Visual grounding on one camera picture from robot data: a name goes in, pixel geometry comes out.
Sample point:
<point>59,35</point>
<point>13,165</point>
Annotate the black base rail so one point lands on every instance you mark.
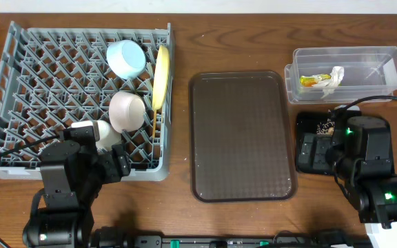
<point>115,237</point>

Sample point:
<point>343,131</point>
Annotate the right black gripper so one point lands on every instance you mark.
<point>310,151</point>

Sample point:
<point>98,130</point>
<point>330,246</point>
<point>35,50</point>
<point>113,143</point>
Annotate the yellow round plate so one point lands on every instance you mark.
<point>161,76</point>

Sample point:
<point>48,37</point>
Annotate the spilled rice pile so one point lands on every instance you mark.
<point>325,127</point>

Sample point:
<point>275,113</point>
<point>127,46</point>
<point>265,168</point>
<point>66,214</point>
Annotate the light blue bowl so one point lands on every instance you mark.
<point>126,59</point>

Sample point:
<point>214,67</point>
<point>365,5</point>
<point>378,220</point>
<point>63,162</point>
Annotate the white tissue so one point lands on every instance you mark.
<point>329,85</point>

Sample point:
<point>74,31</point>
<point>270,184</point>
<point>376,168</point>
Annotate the black waste tray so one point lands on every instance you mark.
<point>306,123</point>

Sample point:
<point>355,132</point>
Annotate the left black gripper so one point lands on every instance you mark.
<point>116,163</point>

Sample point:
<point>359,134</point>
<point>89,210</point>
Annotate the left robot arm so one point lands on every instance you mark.
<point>73,174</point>

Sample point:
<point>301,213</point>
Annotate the green snack wrapper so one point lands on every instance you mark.
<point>308,81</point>

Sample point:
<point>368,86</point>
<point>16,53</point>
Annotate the brown plastic serving tray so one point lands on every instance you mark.
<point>240,137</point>

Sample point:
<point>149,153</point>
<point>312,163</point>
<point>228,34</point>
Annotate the wooden chopstick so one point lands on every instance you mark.
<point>154,124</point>

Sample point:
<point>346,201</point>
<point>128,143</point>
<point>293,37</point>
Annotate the clear plastic waste bin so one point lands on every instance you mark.
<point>368,71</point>

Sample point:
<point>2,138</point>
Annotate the white plastic cup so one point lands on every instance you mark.
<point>108,136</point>

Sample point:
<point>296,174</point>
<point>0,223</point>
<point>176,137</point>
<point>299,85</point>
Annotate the grey plastic dishwasher rack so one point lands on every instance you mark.
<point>53,77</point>

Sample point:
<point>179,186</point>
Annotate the pink bowl with rice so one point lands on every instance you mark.
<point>126,112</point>

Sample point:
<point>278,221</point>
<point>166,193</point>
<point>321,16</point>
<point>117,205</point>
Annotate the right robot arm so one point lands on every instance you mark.
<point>357,151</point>

